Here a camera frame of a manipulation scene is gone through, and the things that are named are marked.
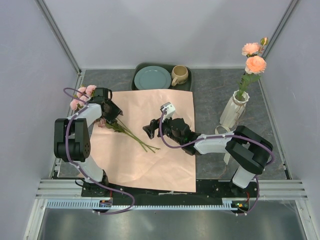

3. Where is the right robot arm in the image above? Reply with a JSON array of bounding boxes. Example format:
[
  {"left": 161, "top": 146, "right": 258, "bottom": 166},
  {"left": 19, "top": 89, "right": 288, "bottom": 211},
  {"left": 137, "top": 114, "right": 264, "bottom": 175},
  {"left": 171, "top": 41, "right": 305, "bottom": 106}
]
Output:
[{"left": 142, "top": 118, "right": 275, "bottom": 197}]

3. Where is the peach rose stem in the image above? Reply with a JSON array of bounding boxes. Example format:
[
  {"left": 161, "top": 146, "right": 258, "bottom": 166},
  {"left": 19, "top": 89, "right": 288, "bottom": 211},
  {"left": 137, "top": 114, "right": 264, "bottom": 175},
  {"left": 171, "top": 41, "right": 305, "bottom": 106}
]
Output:
[{"left": 235, "top": 37, "right": 269, "bottom": 102}]

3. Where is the white ribbed vase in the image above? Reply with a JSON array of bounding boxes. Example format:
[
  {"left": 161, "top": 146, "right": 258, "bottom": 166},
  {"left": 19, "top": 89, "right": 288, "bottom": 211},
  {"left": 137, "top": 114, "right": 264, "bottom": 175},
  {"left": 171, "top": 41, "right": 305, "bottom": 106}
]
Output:
[{"left": 219, "top": 90, "right": 250, "bottom": 129}]

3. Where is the beige ceramic mug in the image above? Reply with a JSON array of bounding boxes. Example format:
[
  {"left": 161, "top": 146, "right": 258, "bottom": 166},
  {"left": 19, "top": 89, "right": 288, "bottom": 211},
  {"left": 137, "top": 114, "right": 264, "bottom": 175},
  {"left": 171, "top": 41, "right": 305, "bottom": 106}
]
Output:
[{"left": 171, "top": 65, "right": 189, "bottom": 87}]

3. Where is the slotted cable duct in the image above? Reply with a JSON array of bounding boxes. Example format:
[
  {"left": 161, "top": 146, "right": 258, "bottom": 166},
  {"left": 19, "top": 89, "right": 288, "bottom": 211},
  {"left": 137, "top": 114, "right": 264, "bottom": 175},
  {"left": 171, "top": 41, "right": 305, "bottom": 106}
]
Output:
[{"left": 46, "top": 199, "right": 238, "bottom": 211}]

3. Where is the dark green tray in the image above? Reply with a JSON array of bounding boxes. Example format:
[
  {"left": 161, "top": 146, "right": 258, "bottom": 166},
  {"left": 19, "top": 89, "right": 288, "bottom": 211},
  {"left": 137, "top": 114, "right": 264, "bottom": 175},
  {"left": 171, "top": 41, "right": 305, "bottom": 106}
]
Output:
[{"left": 131, "top": 62, "right": 192, "bottom": 92}]

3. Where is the teal plate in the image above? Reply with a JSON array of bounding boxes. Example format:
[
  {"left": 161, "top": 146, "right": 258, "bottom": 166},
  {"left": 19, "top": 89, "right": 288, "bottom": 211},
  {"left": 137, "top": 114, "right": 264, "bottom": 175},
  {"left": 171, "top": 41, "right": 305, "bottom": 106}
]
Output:
[{"left": 133, "top": 66, "right": 172, "bottom": 90}]

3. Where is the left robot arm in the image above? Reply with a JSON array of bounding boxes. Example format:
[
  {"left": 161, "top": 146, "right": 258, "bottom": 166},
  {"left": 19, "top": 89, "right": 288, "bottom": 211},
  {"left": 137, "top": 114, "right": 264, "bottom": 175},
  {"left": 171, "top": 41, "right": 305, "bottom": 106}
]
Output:
[{"left": 53, "top": 86, "right": 123, "bottom": 197}]

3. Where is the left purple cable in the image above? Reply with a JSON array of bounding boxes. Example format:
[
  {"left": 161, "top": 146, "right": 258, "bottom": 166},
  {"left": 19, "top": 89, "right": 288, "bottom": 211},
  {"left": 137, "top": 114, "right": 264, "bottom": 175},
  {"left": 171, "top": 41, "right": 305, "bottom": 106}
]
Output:
[{"left": 63, "top": 87, "right": 137, "bottom": 216}]

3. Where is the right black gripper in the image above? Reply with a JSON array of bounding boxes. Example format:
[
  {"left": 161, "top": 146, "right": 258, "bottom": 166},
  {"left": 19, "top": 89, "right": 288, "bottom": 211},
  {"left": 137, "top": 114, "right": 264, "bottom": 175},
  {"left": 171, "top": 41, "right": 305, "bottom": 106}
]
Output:
[{"left": 142, "top": 112, "right": 184, "bottom": 146}]

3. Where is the pink wrapping paper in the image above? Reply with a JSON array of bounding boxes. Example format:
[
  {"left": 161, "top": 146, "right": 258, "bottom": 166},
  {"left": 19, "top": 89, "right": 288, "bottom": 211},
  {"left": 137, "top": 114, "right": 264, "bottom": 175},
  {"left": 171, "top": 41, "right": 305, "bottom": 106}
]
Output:
[{"left": 90, "top": 89, "right": 196, "bottom": 193}]

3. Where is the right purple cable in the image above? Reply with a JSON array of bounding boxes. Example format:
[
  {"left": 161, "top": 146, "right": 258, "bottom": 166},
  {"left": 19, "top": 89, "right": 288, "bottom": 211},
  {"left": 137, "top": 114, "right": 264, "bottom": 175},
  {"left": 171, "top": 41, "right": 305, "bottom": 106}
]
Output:
[{"left": 158, "top": 111, "right": 276, "bottom": 217}]

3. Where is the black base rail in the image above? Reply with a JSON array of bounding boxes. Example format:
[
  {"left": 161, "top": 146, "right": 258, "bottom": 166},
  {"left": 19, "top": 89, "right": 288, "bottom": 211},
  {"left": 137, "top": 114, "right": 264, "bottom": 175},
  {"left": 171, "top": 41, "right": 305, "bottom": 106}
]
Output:
[{"left": 81, "top": 177, "right": 261, "bottom": 206}]

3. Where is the pink flower bunch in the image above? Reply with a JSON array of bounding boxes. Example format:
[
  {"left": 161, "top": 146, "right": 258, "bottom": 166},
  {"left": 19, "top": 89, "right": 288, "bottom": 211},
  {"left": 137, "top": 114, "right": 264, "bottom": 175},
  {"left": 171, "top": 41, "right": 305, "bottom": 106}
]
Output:
[{"left": 70, "top": 85, "right": 160, "bottom": 153}]

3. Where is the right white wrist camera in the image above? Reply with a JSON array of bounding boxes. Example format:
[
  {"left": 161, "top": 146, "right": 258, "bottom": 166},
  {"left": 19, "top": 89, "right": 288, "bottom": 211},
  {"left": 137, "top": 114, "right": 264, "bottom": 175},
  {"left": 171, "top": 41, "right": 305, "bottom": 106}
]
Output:
[{"left": 160, "top": 102, "right": 176, "bottom": 123}]

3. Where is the beige ribbon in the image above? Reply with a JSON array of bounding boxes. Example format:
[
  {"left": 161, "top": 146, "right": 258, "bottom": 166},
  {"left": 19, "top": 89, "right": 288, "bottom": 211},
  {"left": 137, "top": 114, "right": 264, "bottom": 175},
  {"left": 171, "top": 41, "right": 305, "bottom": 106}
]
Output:
[{"left": 214, "top": 125, "right": 231, "bottom": 165}]

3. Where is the purple cable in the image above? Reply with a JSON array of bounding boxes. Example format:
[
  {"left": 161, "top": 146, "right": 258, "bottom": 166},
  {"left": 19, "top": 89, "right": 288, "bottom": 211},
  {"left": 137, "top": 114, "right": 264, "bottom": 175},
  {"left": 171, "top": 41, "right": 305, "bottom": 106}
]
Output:
[
  {"left": 158, "top": 111, "right": 276, "bottom": 217},
  {"left": 63, "top": 87, "right": 137, "bottom": 216}
]

